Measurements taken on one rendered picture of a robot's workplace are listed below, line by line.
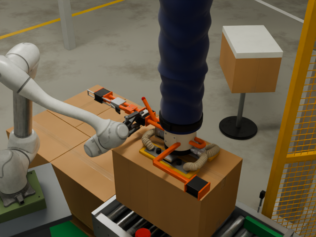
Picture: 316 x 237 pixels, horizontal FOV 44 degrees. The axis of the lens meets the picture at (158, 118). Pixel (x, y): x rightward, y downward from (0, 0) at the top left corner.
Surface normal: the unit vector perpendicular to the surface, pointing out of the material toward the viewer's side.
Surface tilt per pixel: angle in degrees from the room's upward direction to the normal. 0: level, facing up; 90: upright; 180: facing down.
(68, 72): 0
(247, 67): 90
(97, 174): 0
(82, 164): 0
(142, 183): 90
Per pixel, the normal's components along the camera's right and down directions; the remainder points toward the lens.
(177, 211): -0.64, 0.44
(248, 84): 0.06, 0.57
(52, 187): 0.00, -0.82
